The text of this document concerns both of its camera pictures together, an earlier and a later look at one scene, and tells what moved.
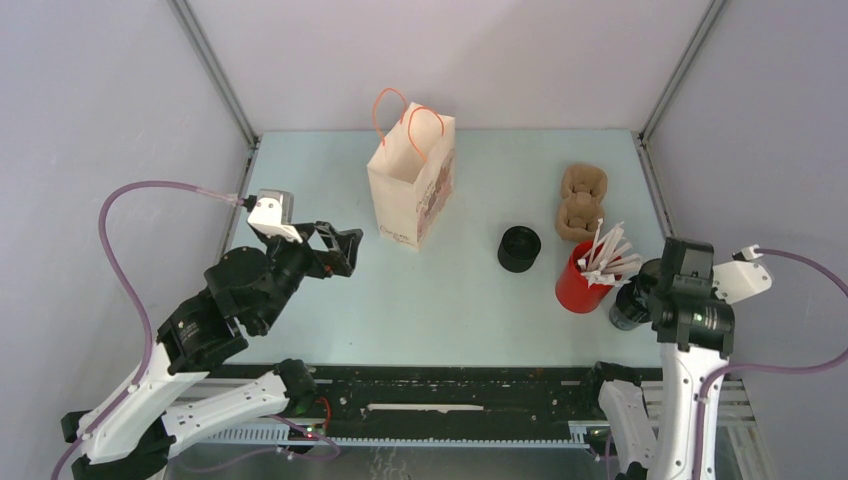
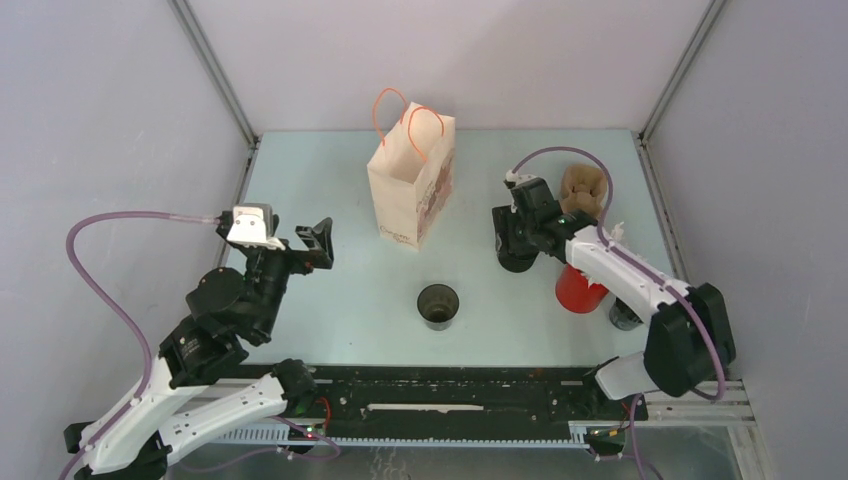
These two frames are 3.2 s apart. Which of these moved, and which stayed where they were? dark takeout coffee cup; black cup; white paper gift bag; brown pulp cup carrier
Moved: dark takeout coffee cup
Stayed: white paper gift bag; black cup; brown pulp cup carrier
